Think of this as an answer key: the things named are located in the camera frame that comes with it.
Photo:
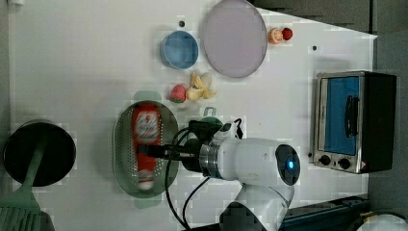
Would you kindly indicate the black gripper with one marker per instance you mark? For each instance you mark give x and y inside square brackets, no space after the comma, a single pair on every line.
[185,145]

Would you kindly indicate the red ketchup bottle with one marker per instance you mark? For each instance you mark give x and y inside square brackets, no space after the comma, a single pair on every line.
[146,129]

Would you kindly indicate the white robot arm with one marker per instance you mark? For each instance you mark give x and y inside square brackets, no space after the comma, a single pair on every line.
[266,169]

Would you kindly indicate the green perforated strainer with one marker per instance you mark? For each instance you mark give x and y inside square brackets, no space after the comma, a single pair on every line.
[125,165]

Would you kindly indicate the toy strawberry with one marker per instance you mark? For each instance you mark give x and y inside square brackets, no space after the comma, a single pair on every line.
[178,94]

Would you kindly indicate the black round pot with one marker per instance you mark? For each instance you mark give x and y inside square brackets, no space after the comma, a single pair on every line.
[54,147]

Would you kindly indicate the blue bowl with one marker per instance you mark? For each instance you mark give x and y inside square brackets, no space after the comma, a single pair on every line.
[179,50]

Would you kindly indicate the lilac round plate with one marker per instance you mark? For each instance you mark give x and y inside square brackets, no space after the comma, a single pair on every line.
[235,38]

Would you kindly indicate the green spatula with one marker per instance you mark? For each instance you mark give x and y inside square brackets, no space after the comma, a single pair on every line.
[19,209]

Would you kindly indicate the toy orange half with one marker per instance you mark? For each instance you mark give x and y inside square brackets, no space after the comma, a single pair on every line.
[275,36]

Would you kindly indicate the small red toy fruit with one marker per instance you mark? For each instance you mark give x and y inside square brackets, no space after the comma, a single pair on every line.
[287,33]

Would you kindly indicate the black toaster oven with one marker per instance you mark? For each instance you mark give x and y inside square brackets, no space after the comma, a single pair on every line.
[355,121]

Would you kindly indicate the green cup with handle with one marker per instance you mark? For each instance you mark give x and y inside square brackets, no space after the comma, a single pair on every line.
[209,118]

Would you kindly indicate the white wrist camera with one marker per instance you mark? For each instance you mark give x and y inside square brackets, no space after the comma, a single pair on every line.
[227,131]

